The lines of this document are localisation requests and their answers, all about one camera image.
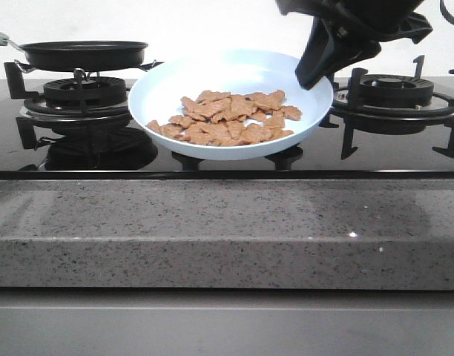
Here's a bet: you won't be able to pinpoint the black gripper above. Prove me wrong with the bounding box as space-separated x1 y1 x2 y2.
276 0 432 90

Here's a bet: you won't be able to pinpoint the brown meat pieces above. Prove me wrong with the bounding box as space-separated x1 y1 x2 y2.
147 90 303 146

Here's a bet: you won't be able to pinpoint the light blue plate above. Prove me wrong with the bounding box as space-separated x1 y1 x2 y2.
128 49 334 161

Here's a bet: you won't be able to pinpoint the black frying pan green handle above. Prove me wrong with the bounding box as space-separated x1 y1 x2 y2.
0 32 148 72

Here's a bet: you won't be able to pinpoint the right black burner with grate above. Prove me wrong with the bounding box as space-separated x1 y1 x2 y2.
329 55 454 159

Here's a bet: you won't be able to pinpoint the black burner with grate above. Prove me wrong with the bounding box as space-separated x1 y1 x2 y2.
4 62 132 130
329 55 454 159

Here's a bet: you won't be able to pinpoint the left black burner with grate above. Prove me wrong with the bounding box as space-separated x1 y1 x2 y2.
4 62 132 130

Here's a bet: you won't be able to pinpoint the black glass gas cooktop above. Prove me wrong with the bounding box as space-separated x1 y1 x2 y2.
0 80 454 180

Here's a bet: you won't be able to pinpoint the grey cabinet front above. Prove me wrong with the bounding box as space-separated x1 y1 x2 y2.
0 289 454 355

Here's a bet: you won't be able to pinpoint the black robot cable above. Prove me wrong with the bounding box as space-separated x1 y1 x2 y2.
439 0 454 28

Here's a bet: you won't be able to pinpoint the wire pan support ring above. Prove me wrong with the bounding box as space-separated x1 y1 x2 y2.
14 59 161 85

